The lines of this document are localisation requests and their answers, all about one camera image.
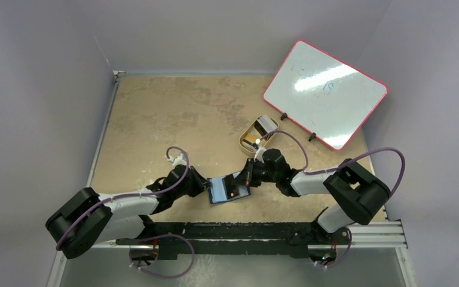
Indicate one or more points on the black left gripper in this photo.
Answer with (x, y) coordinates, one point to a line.
(201, 184)

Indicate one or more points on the red framed whiteboard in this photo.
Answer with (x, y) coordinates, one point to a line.
(322, 94)

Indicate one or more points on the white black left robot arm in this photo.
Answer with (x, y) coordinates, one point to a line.
(90, 217)

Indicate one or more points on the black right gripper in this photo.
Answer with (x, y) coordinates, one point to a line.
(248, 174)

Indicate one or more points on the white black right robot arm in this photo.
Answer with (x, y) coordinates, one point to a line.
(359, 195)

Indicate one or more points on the stack of credit cards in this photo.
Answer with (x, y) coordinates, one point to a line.
(263, 126)

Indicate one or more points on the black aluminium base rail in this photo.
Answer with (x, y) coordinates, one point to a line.
(294, 239)

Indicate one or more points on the navy blue leather card holder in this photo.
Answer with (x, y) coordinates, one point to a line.
(223, 190)

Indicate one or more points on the beige oval plastic tray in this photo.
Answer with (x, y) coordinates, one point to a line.
(255, 138)

